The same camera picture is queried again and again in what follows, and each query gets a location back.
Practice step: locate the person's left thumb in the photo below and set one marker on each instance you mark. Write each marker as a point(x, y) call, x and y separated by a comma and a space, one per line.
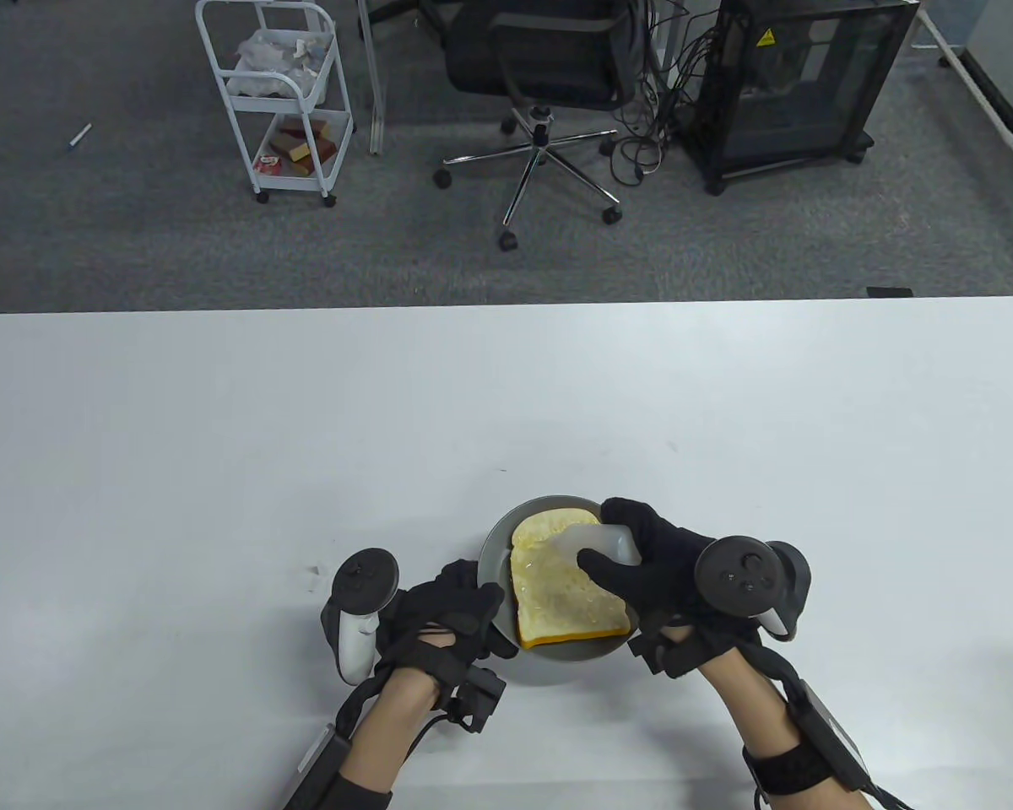
point(500, 643)

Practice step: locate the person's right hand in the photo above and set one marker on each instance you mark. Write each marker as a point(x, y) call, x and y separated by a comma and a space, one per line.
point(667, 574)

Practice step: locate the person's left forearm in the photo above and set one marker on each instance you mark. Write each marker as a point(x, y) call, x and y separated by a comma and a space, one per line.
point(388, 726)

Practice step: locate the grey forearm module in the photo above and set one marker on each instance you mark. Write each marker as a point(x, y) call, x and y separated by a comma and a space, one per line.
point(316, 749)

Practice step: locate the person's left hand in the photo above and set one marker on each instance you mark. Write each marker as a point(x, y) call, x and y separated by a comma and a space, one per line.
point(439, 620)

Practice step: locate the crumpled clear plastic bags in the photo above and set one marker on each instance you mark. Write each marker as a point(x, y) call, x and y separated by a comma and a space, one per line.
point(274, 59)

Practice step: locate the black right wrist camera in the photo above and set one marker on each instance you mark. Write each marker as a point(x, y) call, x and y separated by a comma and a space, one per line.
point(663, 654)

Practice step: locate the black office chair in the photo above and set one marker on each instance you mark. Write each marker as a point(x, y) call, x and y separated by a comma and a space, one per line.
point(549, 76)

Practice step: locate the white wheeled utility cart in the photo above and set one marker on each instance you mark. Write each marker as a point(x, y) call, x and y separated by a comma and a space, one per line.
point(304, 105)

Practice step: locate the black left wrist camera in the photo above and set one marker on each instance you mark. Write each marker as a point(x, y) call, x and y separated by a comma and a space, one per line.
point(479, 699)

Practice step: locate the slice of toast bread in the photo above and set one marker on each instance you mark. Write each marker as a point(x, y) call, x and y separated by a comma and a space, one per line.
point(557, 591)

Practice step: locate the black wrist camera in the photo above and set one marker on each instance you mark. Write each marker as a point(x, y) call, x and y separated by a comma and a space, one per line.
point(663, 654)
point(479, 699)

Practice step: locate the black cabinet with glass panel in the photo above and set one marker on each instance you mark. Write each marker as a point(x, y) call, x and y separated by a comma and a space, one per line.
point(798, 80)

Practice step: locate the person's right forearm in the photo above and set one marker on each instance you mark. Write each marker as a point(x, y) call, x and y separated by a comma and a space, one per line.
point(751, 709)

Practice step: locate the person's right thumb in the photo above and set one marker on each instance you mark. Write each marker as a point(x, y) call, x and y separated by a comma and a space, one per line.
point(606, 572)

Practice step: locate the white and blue pen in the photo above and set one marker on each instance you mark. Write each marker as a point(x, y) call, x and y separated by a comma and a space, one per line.
point(80, 137)

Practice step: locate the black and white wrist controller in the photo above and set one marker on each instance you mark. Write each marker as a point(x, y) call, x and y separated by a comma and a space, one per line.
point(359, 607)

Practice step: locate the white metal table leg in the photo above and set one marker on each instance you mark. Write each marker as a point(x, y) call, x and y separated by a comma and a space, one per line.
point(375, 76)

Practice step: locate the white squeeze bottle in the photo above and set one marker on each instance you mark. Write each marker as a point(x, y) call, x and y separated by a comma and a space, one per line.
point(604, 538)

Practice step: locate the small flat black object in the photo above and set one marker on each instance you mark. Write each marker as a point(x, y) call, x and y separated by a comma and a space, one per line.
point(889, 292)

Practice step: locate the grey round plate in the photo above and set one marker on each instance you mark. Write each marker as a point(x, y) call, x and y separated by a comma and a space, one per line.
point(494, 557)

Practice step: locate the red and yellow boxes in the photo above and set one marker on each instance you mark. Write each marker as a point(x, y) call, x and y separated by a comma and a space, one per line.
point(300, 150)

